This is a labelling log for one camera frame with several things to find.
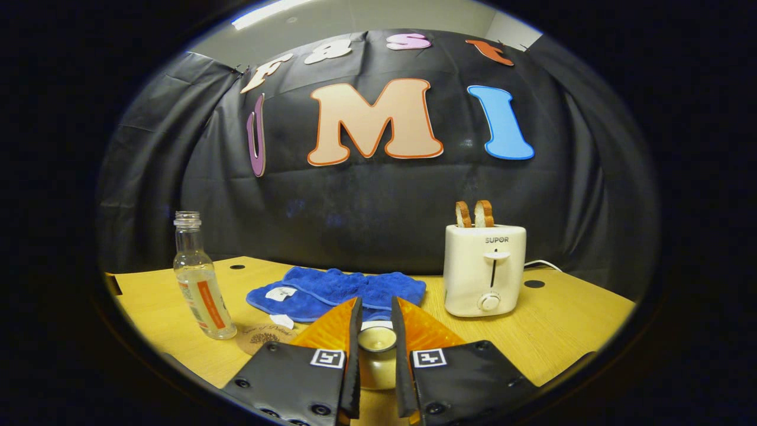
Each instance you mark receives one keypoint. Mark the clear plastic water bottle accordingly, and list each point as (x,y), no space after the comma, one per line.
(201,284)

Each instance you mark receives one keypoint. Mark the round cork coaster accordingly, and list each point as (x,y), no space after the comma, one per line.
(260,340)

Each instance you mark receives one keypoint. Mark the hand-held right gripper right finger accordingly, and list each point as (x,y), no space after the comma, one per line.
(399,367)

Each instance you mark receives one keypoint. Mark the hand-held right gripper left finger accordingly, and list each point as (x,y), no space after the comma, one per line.
(353,367)

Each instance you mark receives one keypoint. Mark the blue towel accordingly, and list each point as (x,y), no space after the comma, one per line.
(331,287)

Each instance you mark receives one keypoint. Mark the black backdrop cloth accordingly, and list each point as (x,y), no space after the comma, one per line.
(366,201)

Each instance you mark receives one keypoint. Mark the cream toaster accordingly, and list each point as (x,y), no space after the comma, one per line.
(467,266)

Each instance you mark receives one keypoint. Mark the toasted bread slice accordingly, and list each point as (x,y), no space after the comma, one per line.
(484,213)
(463,214)

